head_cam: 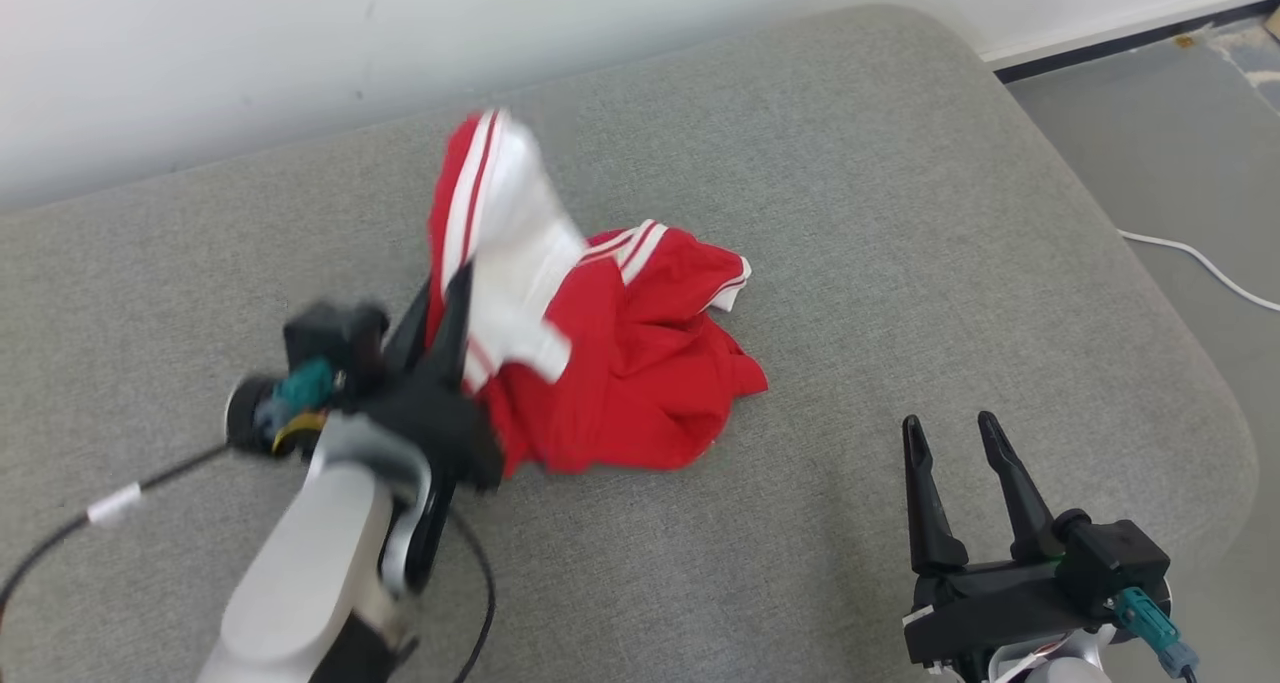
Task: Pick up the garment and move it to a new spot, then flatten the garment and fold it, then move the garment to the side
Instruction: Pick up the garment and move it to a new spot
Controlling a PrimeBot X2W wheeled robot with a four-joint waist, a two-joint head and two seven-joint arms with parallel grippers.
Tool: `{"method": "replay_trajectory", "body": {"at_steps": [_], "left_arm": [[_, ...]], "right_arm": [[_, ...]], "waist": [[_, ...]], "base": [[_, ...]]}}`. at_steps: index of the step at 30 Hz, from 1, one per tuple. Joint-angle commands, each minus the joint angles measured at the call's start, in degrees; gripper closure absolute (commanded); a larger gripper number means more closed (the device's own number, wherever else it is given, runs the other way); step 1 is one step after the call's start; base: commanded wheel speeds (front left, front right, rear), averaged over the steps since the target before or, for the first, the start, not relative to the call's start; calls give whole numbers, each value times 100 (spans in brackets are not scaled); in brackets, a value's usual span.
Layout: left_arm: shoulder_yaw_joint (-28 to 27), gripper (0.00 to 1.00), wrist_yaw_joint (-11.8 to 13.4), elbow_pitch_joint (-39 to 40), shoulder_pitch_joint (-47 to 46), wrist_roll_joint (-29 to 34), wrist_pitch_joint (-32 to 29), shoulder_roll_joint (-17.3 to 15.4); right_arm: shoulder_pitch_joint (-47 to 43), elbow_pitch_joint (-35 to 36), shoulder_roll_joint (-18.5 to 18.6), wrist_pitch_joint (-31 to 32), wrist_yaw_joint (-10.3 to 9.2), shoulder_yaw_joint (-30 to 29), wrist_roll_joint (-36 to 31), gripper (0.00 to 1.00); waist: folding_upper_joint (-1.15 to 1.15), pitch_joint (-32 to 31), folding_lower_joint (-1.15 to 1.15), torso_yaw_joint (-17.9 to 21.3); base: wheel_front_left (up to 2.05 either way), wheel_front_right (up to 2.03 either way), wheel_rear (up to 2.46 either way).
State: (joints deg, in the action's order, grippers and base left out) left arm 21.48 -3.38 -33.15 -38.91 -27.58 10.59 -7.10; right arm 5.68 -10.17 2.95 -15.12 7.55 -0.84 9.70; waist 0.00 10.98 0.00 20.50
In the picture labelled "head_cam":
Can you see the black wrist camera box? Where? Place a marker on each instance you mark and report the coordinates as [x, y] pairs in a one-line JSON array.
[[1115, 558], [330, 338]]

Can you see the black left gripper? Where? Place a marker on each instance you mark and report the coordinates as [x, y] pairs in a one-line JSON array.
[[440, 428]]

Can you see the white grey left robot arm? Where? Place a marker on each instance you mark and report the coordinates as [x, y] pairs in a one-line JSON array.
[[300, 583]]

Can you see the white wall baseboard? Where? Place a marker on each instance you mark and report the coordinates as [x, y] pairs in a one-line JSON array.
[[1130, 28]]

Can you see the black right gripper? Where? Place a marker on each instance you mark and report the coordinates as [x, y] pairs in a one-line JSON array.
[[990, 613]]

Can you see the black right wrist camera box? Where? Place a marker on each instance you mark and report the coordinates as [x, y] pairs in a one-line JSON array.
[[1115, 558]]

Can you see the red white Bulls jersey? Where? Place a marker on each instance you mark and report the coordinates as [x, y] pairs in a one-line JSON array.
[[640, 373]]

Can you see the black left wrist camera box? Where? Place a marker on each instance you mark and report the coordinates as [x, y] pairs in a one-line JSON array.
[[330, 338]]

